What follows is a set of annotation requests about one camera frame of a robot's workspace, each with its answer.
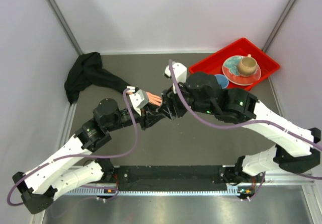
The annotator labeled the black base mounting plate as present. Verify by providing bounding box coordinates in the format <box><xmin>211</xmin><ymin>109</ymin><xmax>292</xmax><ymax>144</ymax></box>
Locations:
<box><xmin>85</xmin><ymin>165</ymin><xmax>255</xmax><ymax>191</ymax></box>

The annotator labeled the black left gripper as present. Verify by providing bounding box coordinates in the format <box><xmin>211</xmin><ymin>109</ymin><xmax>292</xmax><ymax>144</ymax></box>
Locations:
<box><xmin>106</xmin><ymin>103</ymin><xmax>166</xmax><ymax>132</ymax></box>

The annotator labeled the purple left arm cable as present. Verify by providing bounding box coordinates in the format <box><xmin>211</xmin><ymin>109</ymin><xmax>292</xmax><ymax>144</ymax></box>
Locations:
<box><xmin>7</xmin><ymin>88</ymin><xmax>139</xmax><ymax>207</ymax></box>

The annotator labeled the red and teal plate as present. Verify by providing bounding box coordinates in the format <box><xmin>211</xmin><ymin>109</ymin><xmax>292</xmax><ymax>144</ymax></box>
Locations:
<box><xmin>222</xmin><ymin>55</ymin><xmax>262</xmax><ymax>86</ymax></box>

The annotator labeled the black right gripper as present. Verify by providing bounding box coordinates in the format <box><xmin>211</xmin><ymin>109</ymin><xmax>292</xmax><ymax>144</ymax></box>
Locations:
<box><xmin>158</xmin><ymin>78</ymin><xmax>215</xmax><ymax>121</ymax></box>

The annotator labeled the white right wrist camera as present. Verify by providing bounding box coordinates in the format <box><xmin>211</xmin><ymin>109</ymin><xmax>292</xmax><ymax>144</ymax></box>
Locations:
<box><xmin>164</xmin><ymin>61</ymin><xmax>187</xmax><ymax>83</ymax></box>

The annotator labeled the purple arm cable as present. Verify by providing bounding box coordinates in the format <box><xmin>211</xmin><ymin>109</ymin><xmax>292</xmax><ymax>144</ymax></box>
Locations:
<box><xmin>168</xmin><ymin>59</ymin><xmax>322</xmax><ymax>201</ymax></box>
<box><xmin>7</xmin><ymin>88</ymin><xmax>139</xmax><ymax>207</ymax></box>

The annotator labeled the beige ceramic cup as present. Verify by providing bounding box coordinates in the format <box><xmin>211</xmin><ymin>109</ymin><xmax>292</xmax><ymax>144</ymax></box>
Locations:
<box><xmin>237</xmin><ymin>54</ymin><xmax>258</xmax><ymax>77</ymax></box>

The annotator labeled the small blue round lid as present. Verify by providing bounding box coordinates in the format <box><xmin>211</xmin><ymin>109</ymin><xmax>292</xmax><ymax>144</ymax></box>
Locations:
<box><xmin>214</xmin><ymin>74</ymin><xmax>229</xmax><ymax>89</ymax></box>

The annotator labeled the mannequin hand with long nails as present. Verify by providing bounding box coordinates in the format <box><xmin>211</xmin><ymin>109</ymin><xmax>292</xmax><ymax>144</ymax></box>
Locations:
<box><xmin>146</xmin><ymin>92</ymin><xmax>163</xmax><ymax>106</ymax></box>

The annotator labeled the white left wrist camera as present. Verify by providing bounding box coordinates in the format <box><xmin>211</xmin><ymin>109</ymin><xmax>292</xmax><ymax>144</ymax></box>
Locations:
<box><xmin>126</xmin><ymin>86</ymin><xmax>149</xmax><ymax>116</ymax></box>

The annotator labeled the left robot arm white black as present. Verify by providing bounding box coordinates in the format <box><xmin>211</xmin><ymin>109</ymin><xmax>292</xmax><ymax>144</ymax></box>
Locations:
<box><xmin>13</xmin><ymin>93</ymin><xmax>163</xmax><ymax>214</ymax></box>

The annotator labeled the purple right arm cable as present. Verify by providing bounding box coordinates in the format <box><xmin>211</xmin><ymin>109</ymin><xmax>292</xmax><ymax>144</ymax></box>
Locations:
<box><xmin>168</xmin><ymin>59</ymin><xmax>322</xmax><ymax>201</ymax></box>

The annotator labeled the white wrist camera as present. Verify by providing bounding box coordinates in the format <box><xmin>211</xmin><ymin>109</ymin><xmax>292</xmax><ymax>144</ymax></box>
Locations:
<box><xmin>164</xmin><ymin>61</ymin><xmax>187</xmax><ymax>83</ymax></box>
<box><xmin>126</xmin><ymin>86</ymin><xmax>149</xmax><ymax>116</ymax></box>

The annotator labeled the black sleeve cloth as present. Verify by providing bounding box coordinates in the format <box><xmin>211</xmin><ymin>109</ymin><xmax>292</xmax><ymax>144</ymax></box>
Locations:
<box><xmin>64</xmin><ymin>52</ymin><xmax>131</xmax><ymax>104</ymax></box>

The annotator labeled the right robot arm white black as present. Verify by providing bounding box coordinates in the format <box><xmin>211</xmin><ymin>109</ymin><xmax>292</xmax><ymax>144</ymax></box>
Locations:
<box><xmin>159</xmin><ymin>69</ymin><xmax>321</xmax><ymax>183</ymax></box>

